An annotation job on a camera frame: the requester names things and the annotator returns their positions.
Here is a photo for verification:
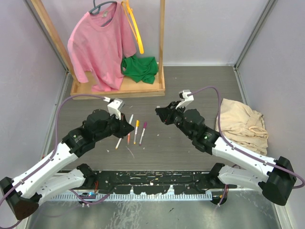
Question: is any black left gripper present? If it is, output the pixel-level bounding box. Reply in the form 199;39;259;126
94;110;133;141

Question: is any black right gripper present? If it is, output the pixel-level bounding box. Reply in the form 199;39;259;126
156;101;194;139

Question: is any orange highlighter pen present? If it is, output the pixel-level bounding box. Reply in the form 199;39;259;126
127;133;130;145

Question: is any white pen yellow end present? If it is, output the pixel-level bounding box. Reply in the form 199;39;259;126
115;138;122;149

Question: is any white marker orange tip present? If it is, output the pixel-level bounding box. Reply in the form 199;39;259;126
133;126;138;145

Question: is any white pen purple end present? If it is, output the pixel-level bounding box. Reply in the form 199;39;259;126
139;128;145;146

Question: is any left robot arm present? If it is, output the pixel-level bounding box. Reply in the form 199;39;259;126
0;109;134;220

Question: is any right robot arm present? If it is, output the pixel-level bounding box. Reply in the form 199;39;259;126
155;102;296;206

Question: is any wooden rack base tray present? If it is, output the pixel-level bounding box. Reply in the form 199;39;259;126
71;68;165;98

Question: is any green cloth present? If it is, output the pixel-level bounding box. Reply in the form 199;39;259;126
121;55;159;84

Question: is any beige cloth bag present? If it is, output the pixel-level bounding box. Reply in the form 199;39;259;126
215;98;269;156

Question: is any pink shirt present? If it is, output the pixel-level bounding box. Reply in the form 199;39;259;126
67;2;136;92

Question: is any yellow hanger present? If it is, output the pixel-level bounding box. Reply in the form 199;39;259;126
121;0;144;54

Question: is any grey clothes hanger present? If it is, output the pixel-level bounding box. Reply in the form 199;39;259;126
89;0;117;18

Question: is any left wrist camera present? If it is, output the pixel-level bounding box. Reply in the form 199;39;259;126
107;98;125;120

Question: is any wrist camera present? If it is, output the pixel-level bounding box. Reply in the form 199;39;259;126
107;98;125;120
175;90;194;110

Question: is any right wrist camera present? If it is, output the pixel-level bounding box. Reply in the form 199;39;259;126
175;90;194;110

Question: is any wooden rack right post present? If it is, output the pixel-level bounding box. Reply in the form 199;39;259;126
158;0;165;85

